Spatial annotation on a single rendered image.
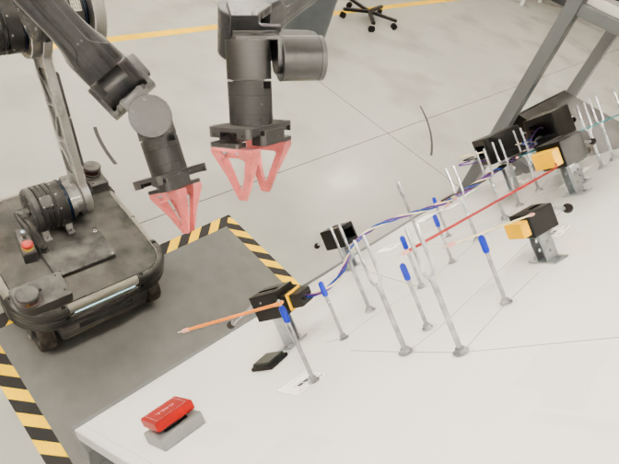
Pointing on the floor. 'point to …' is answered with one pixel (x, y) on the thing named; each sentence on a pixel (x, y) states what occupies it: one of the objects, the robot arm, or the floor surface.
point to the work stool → (368, 14)
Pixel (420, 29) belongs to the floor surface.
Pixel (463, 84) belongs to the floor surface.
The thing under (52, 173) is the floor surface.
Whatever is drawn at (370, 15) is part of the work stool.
